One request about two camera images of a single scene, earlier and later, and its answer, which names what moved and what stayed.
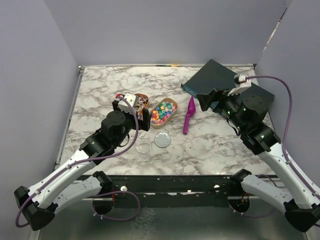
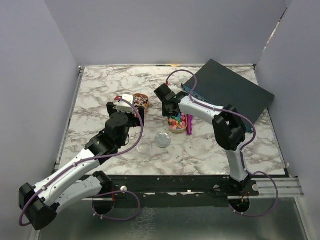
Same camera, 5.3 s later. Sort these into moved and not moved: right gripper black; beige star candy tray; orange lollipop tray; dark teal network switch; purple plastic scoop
Moved: right gripper black; purple plastic scoop; beige star candy tray
Not moved: orange lollipop tray; dark teal network switch
